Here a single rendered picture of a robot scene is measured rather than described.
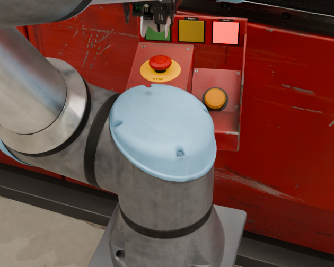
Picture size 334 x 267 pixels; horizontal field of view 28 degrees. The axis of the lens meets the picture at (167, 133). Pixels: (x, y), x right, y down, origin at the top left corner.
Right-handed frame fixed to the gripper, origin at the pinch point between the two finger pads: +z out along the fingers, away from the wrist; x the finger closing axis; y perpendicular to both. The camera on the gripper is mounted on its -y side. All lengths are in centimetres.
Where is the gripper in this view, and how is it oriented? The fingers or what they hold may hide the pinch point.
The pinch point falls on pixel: (159, 22)
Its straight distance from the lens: 110.7
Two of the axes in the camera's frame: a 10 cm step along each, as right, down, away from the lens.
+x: 9.9, 0.6, -1.1
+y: -1.0, 8.8, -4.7
